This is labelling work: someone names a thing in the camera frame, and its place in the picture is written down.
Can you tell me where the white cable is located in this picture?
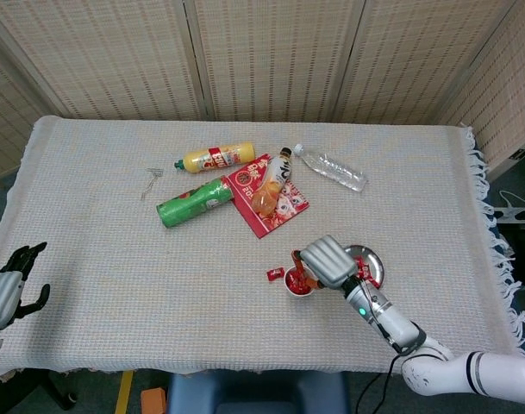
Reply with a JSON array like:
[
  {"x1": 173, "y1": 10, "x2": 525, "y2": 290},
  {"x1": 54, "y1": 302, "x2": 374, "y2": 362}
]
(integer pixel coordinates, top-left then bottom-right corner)
[{"x1": 497, "y1": 189, "x2": 525, "y2": 209}]

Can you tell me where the green cylindrical can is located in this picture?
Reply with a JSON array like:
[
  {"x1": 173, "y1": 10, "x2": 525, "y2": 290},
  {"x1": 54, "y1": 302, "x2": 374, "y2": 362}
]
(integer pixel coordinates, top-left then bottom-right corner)
[{"x1": 155, "y1": 175, "x2": 236, "y2": 229}]

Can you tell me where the round metal plate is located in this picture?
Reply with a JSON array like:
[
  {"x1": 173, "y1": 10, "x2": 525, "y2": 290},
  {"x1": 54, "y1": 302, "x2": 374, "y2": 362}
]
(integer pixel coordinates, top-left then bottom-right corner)
[{"x1": 343, "y1": 244, "x2": 386, "y2": 289}]

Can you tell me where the woven folding screen panel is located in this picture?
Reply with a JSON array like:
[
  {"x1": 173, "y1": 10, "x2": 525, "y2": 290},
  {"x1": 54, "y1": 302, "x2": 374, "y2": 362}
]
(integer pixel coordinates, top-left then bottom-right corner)
[
  {"x1": 184, "y1": 0, "x2": 366, "y2": 124},
  {"x1": 438, "y1": 12, "x2": 525, "y2": 182},
  {"x1": 334, "y1": 0, "x2": 516, "y2": 126},
  {"x1": 0, "y1": 0, "x2": 207, "y2": 122},
  {"x1": 0, "y1": 34, "x2": 60, "y2": 182}
]

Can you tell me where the yellow plastic bottle green cap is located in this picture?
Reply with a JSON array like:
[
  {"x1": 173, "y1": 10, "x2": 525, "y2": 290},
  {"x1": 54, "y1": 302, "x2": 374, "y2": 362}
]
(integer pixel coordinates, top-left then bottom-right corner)
[{"x1": 172, "y1": 141, "x2": 257, "y2": 175}]

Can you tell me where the heap of red candies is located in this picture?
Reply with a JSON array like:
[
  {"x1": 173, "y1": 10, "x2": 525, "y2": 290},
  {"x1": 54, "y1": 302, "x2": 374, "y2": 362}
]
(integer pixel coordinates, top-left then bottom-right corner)
[
  {"x1": 285, "y1": 267, "x2": 314, "y2": 295},
  {"x1": 352, "y1": 254, "x2": 375, "y2": 285}
]

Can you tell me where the blue padded seat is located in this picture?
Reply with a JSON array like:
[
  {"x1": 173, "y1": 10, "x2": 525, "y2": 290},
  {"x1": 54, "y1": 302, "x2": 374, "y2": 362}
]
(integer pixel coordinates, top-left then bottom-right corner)
[{"x1": 166, "y1": 370, "x2": 350, "y2": 414}]

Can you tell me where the black stand leg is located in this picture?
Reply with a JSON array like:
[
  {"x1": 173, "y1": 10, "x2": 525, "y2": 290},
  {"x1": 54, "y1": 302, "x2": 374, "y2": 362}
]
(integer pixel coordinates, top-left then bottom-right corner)
[{"x1": 0, "y1": 369, "x2": 78, "y2": 411}]

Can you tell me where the orange drink bottle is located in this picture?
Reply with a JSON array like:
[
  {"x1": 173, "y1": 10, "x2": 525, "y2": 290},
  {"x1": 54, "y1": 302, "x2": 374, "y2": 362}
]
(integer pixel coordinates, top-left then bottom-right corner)
[{"x1": 250, "y1": 147, "x2": 294, "y2": 216}]

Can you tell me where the white paper cup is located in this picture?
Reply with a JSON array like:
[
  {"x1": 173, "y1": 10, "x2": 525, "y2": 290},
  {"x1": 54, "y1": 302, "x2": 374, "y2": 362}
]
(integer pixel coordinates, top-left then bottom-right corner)
[{"x1": 283, "y1": 266, "x2": 317, "y2": 298}]

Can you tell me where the red printed booklet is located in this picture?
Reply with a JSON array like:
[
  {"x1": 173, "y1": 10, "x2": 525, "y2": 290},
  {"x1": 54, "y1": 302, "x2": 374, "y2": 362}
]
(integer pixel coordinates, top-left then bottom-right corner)
[{"x1": 223, "y1": 152, "x2": 310, "y2": 240}]

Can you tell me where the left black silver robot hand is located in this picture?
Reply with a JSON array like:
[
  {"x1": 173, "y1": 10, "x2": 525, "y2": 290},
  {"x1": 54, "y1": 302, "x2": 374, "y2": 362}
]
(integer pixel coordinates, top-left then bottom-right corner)
[{"x1": 0, "y1": 241, "x2": 51, "y2": 333}]

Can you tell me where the right silver orange-tipped robot hand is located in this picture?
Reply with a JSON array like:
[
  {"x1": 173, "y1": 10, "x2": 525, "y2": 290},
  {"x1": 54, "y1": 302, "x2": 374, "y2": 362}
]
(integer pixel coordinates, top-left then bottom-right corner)
[{"x1": 291, "y1": 235, "x2": 360, "y2": 291}]

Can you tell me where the beige woven tablecloth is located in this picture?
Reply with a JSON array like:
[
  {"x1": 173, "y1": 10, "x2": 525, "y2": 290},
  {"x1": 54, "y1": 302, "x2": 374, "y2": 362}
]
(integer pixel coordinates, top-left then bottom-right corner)
[{"x1": 0, "y1": 115, "x2": 525, "y2": 385}]

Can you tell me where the black cable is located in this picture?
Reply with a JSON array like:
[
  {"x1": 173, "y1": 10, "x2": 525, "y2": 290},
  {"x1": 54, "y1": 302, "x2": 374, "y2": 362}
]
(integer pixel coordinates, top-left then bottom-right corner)
[{"x1": 357, "y1": 349, "x2": 418, "y2": 414}]

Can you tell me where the orange block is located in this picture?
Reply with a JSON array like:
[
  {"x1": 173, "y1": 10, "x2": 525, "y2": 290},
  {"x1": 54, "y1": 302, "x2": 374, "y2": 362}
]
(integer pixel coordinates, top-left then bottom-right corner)
[{"x1": 140, "y1": 387, "x2": 167, "y2": 414}]

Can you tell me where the clear plastic water bottle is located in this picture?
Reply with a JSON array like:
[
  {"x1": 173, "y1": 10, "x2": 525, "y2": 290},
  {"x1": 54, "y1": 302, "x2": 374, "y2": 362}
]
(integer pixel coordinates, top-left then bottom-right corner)
[{"x1": 293, "y1": 143, "x2": 369, "y2": 193}]

